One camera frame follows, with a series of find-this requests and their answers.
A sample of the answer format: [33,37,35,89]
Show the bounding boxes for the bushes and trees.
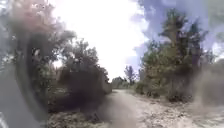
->
[134,8,216,103]
[19,29,113,113]

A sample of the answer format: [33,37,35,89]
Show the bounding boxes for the pale dirt path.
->
[96,88,224,128]

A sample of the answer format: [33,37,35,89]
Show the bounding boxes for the dry leaf-strewn verge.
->
[46,108,109,128]

